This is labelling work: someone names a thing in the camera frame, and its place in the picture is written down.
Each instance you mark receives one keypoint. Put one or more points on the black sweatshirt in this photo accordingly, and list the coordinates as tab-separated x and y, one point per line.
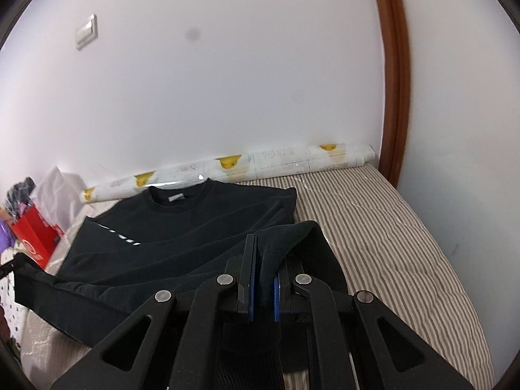
183	227

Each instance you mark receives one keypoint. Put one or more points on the rolled paper with yellow prints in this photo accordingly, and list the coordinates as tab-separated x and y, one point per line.
284	160

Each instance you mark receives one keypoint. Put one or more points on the white plastic bag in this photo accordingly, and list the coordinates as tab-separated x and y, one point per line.
57	195

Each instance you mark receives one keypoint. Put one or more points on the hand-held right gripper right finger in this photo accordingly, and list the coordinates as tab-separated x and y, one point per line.
277	304

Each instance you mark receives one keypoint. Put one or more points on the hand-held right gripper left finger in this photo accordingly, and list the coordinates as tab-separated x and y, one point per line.
252	308

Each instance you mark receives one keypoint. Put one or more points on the brown wooden door frame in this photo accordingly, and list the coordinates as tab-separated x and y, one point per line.
394	69

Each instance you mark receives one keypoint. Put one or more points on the purple cloth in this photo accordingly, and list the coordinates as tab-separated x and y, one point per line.
6	235

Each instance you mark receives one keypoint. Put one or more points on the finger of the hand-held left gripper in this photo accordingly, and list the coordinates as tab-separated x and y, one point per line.
10	266

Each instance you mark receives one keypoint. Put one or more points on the white dotted cloth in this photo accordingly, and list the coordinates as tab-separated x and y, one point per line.
10	292

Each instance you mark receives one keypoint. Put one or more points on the white light switch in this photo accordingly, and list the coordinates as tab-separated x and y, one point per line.
86	31

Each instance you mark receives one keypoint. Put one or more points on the red paper bag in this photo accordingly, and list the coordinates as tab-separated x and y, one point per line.
34	237

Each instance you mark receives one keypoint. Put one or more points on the striped quilted mattress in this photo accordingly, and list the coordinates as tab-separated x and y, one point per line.
386	252

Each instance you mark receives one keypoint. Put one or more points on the plaid cloth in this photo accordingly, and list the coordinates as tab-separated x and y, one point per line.
20	197

